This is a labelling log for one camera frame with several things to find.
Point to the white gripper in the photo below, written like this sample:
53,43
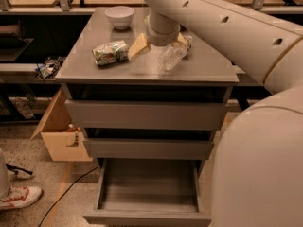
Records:
161,38

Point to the clear plastic water bottle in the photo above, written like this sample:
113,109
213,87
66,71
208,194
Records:
173,54

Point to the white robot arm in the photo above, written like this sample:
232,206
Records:
258,168

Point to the grey drawer cabinet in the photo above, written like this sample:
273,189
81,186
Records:
203,76

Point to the grey top drawer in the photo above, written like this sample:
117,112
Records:
147,115

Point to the grey middle drawer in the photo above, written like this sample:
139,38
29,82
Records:
147,149

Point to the grey open bottom drawer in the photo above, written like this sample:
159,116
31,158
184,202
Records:
148,193

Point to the white bowl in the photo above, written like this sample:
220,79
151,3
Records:
120,17

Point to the crushed green white can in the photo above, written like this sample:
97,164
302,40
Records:
111,52

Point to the cardboard box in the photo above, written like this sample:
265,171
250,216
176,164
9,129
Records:
62,139

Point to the grey side shelf left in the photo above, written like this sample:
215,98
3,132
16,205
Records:
21,73

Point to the black object on floor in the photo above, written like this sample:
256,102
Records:
19,170

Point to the white red sneaker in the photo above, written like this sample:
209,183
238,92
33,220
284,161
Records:
20,197

